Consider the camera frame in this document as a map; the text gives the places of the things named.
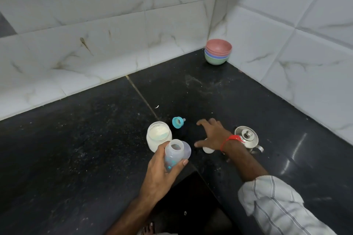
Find person's left hand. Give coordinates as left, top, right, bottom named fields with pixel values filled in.
left=140, top=141, right=189, bottom=203

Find person's right hand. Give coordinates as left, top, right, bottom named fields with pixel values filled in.
left=194, top=118, right=235, bottom=152

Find clear plastic baby bottle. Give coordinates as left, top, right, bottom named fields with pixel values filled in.
left=165, top=139, right=185, bottom=172

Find person's left forearm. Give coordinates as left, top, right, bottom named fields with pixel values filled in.
left=106, top=194, right=155, bottom=235

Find person's right forearm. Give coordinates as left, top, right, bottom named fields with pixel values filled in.
left=222, top=140, right=270, bottom=183

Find small white jar lid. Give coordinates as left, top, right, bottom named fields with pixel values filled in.
left=202, top=138, right=215, bottom=154

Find translucent dome bottle cap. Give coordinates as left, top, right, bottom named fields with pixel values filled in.
left=181, top=141, right=191, bottom=160

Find red thread wristband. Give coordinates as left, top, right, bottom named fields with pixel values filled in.
left=220, top=135, right=245, bottom=152

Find steel pot lid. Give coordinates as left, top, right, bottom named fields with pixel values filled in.
left=234, top=126, right=259, bottom=143

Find milk powder glass jar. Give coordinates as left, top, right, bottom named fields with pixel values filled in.
left=146, top=121, right=173, bottom=153

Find small steel pot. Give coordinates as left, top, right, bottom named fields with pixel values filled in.
left=243, top=139, right=265, bottom=154

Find green plastic bowl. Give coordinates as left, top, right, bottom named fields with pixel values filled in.
left=204, top=54, right=230, bottom=66

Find blue plastic bowl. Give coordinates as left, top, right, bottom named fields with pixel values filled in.
left=205, top=51, right=231, bottom=59

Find pink plastic bowl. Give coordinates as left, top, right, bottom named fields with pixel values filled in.
left=205, top=39, right=233, bottom=54
left=205, top=48, right=232, bottom=56

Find person's foot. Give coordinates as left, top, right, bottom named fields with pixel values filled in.
left=137, top=222, right=155, bottom=235

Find striped white shirt sleeve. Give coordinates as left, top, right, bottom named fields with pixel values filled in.
left=238, top=175, right=338, bottom=235

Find teal bottle nipple ring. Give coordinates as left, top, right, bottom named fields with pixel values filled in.
left=172, top=117, right=186, bottom=129

